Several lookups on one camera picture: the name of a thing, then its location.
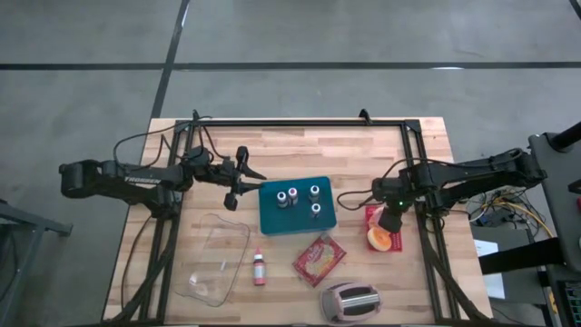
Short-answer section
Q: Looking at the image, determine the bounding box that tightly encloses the teal plastic bin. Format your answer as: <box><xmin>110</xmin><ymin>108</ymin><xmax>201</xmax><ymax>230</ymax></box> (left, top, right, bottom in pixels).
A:
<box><xmin>257</xmin><ymin>175</ymin><xmax>339</xmax><ymax>236</ymax></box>

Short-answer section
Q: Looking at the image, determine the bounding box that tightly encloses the black support beam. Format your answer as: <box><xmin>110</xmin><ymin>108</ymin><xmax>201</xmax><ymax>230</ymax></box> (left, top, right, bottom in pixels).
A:
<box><xmin>478</xmin><ymin>236</ymin><xmax>566</xmax><ymax>276</ymax></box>

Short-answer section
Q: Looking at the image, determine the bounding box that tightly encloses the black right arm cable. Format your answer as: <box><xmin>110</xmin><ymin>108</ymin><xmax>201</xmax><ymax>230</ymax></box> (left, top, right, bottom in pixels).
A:
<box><xmin>336</xmin><ymin>156</ymin><xmax>455</xmax><ymax>213</ymax></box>

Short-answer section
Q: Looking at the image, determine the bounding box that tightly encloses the brown cable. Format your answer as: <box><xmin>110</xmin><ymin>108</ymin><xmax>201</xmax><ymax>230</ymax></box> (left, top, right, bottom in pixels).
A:
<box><xmin>120</xmin><ymin>213</ymin><xmax>153</xmax><ymax>314</ymax></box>

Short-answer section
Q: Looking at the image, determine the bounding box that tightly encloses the black aluminium rig frame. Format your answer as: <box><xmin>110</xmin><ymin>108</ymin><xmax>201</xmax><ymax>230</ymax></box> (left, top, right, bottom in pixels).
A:
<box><xmin>108</xmin><ymin>118</ymin><xmax>494</xmax><ymax>327</ymax></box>

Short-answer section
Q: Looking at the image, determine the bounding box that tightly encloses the red foil snack packet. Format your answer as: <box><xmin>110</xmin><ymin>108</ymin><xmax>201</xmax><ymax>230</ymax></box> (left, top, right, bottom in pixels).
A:
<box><xmin>291</xmin><ymin>232</ymin><xmax>348</xmax><ymax>288</ymax></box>

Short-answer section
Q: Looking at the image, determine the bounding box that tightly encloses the grey equipment cart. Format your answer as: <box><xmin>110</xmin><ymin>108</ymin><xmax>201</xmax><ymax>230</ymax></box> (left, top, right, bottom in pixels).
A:
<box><xmin>527</xmin><ymin>120</ymin><xmax>581</xmax><ymax>273</ymax></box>

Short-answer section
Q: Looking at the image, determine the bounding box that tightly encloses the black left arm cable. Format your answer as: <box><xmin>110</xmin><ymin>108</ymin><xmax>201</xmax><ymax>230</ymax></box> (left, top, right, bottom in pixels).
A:
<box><xmin>112</xmin><ymin>115</ymin><xmax>214</xmax><ymax>164</ymax></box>

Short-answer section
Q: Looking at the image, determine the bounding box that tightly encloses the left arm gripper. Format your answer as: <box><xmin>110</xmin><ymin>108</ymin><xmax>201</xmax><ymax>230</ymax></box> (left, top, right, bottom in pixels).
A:
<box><xmin>207</xmin><ymin>145</ymin><xmax>268</xmax><ymax>213</ymax></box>

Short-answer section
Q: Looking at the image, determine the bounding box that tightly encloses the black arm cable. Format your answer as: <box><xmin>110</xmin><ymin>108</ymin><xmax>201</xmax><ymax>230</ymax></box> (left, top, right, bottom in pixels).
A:
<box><xmin>336</xmin><ymin>156</ymin><xmax>455</xmax><ymax>213</ymax></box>
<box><xmin>112</xmin><ymin>115</ymin><xmax>214</xmax><ymax>164</ymax></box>

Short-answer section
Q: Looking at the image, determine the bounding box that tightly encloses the grey chrome toaster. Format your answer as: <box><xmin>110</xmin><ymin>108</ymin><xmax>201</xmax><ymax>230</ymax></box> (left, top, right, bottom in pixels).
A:
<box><xmin>320</xmin><ymin>282</ymin><xmax>383</xmax><ymax>326</ymax></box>

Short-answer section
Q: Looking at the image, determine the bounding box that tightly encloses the white paper sheet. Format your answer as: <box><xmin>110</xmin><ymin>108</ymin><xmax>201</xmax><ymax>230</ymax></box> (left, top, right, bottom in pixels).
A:
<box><xmin>474</xmin><ymin>239</ymin><xmax>507</xmax><ymax>300</ymax></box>

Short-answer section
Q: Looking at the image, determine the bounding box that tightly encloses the clear plastic container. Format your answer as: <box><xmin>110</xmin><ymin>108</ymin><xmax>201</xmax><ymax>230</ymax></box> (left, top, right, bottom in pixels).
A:
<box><xmin>174</xmin><ymin>213</ymin><xmax>252</xmax><ymax>308</ymax></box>

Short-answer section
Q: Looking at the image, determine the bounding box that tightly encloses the grey metal table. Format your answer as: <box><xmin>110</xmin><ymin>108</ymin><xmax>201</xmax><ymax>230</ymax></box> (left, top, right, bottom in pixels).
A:
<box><xmin>0</xmin><ymin>198</ymin><xmax>74</xmax><ymax>327</ymax></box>

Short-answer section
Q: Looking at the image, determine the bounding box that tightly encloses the red plastic basket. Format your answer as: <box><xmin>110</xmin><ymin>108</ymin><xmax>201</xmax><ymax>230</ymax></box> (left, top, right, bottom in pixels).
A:
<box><xmin>364</xmin><ymin>203</ymin><xmax>404</xmax><ymax>253</ymax></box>

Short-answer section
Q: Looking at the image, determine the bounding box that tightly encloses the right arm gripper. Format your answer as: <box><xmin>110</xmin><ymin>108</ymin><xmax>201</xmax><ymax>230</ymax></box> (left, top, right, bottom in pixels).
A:
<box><xmin>371</xmin><ymin>175</ymin><xmax>417</xmax><ymax>234</ymax></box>

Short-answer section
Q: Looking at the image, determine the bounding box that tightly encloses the coloured cable bundle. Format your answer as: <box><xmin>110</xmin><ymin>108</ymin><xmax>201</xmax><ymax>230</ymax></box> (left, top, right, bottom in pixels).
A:
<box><xmin>467</xmin><ymin>188</ymin><xmax>557</xmax><ymax>240</ymax></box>

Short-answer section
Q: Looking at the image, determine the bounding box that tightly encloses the orange frosted toy donut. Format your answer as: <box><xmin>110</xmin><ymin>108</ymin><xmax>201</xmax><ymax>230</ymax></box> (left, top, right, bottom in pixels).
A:
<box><xmin>366</xmin><ymin>226</ymin><xmax>394</xmax><ymax>253</ymax></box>

